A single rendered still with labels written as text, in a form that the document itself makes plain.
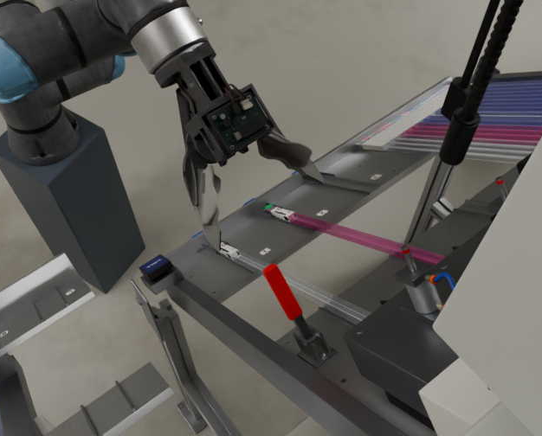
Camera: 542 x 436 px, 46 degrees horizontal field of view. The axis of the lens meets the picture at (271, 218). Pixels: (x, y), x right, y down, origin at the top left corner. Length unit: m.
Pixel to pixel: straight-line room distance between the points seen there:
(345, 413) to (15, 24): 0.55
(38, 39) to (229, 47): 1.65
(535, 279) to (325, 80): 2.09
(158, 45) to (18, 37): 0.17
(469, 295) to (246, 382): 1.50
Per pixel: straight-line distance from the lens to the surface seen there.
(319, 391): 0.60
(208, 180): 0.69
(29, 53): 0.78
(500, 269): 0.22
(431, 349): 0.51
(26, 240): 2.03
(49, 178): 1.42
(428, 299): 0.53
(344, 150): 1.17
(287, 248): 0.92
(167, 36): 0.69
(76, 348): 1.83
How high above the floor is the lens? 1.65
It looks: 59 degrees down
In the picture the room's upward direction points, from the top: straight up
